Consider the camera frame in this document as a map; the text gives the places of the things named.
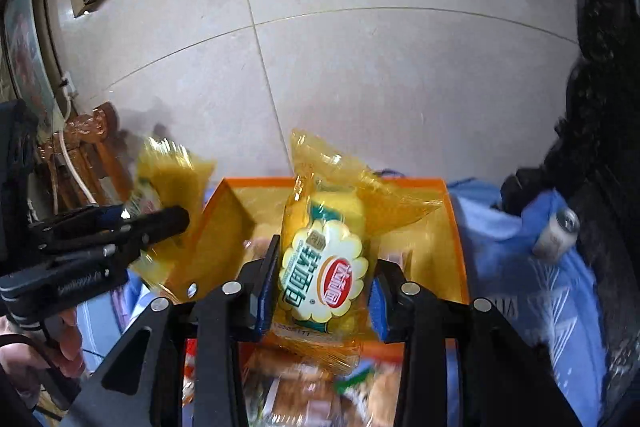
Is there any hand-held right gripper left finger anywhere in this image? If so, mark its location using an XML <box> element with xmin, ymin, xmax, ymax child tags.
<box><xmin>65</xmin><ymin>234</ymin><xmax>281</xmax><ymax>427</ymax></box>

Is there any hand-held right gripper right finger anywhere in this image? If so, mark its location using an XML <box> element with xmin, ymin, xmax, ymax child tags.
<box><xmin>369</xmin><ymin>259</ymin><xmax>583</xmax><ymax>427</ymax></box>

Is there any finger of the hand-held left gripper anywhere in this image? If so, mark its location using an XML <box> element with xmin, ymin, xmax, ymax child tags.
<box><xmin>0</xmin><ymin>205</ymin><xmax>192</xmax><ymax>314</ymax></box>
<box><xmin>27</xmin><ymin>204</ymin><xmax>132</xmax><ymax>253</ymax></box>

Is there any plain yellow snack packet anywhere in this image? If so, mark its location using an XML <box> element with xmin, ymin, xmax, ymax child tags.
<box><xmin>125</xmin><ymin>136</ymin><xmax>218</xmax><ymax>289</ymax></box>

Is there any orange cardboard box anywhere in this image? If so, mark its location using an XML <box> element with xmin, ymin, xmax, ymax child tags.
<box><xmin>165</xmin><ymin>177</ymin><xmax>471</xmax><ymax>358</ymax></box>

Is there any yellow snack packet with label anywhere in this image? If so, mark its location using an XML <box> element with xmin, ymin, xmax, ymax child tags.
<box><xmin>262</xmin><ymin>129</ymin><xmax>444</xmax><ymax>375</ymax></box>

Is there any person's left hand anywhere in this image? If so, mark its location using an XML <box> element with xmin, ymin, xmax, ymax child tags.
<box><xmin>0</xmin><ymin>311</ymin><xmax>87</xmax><ymax>395</ymax></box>

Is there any carved wooden chair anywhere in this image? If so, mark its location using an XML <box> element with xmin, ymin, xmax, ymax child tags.
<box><xmin>37</xmin><ymin>102</ymin><xmax>136</xmax><ymax>214</ymax></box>

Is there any brown bread snack packet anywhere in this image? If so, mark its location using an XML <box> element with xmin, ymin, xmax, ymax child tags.
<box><xmin>182</xmin><ymin>342</ymin><xmax>401</xmax><ymax>427</ymax></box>

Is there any blue printed tablecloth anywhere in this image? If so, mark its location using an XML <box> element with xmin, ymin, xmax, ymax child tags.
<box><xmin>80</xmin><ymin>179</ymin><xmax>608</xmax><ymax>427</ymax></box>

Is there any silver drink can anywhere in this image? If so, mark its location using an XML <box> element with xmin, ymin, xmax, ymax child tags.
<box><xmin>531</xmin><ymin>202</ymin><xmax>581</xmax><ymax>260</ymax></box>

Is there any white cable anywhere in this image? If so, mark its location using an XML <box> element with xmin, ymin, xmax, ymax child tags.
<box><xmin>52</xmin><ymin>79</ymin><xmax>97</xmax><ymax>208</ymax></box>

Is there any painted wall panel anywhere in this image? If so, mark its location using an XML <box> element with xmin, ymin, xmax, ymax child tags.
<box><xmin>2</xmin><ymin>0</ymin><xmax>57</xmax><ymax>128</ymax></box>

